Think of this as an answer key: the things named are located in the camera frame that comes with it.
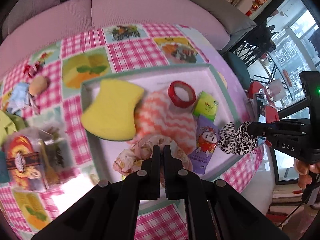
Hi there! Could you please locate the grey pink sofa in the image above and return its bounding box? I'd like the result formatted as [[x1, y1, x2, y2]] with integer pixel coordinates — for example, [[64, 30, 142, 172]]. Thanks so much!
[[1, 0, 256, 75]]

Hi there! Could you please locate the floral pink scrunchie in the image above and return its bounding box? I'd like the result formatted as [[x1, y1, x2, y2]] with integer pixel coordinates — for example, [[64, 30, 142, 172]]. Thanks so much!
[[113, 135, 193, 177]]

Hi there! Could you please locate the checkered fruit tablecloth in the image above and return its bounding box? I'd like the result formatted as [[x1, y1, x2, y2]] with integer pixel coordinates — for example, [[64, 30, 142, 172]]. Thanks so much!
[[0, 23, 266, 240]]

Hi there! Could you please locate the black white leopard scrunchie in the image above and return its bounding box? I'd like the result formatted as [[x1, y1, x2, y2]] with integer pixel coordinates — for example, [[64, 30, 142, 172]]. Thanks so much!
[[218, 121, 258, 155]]

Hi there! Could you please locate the clear glass jar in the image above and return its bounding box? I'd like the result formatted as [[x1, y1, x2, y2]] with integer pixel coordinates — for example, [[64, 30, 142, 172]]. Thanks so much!
[[264, 79, 286, 110]]

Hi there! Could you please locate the teal chair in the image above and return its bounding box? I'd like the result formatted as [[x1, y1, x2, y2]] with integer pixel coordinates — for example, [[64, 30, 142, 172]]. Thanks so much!
[[225, 52, 251, 90]]

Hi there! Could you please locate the blue face mask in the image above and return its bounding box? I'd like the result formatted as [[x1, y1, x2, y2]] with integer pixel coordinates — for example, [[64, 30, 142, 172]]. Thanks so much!
[[7, 82, 40, 114]]

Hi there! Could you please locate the yellow green sponge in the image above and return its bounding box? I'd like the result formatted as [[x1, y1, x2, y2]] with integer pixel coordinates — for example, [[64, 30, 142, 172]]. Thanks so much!
[[81, 79, 144, 141]]

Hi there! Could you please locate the purple cartoon snack packet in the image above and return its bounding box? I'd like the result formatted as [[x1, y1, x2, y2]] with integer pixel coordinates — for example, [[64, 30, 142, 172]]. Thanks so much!
[[188, 115, 220, 175]]

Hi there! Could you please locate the white tray teal rim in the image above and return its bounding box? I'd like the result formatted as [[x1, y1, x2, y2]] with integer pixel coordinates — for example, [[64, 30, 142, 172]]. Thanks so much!
[[80, 63, 248, 215]]

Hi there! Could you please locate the lime green cloth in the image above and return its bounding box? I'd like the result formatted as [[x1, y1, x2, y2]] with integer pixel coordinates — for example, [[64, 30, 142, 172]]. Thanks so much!
[[0, 110, 26, 146]]

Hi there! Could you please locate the mauve cushion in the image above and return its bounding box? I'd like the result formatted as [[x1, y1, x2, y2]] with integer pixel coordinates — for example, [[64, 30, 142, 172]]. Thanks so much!
[[2, 0, 60, 35]]

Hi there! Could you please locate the person's right hand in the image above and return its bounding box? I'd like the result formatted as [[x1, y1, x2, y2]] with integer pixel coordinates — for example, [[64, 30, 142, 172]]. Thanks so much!
[[294, 159, 319, 189]]

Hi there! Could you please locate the green tissue pack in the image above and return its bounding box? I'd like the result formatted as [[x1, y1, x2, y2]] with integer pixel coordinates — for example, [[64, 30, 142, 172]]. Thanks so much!
[[193, 91, 219, 121]]

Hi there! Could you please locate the red tape roll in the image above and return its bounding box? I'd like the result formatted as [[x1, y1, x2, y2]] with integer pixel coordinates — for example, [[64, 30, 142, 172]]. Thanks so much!
[[168, 81, 196, 109]]

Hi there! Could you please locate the clear box orange label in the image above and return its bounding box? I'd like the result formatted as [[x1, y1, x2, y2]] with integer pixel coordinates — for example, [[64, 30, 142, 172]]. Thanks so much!
[[3, 126, 67, 192]]

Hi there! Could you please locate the red stool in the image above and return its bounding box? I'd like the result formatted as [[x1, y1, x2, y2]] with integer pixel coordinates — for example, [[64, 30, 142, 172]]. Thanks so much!
[[248, 81, 280, 124]]

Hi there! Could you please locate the black metal rack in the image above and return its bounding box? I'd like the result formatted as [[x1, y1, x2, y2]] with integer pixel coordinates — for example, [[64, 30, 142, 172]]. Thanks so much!
[[232, 21, 279, 67]]

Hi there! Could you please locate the pink white striped cloth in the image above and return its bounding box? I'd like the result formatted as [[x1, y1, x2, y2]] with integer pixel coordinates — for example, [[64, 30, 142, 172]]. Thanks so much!
[[127, 90, 197, 154]]

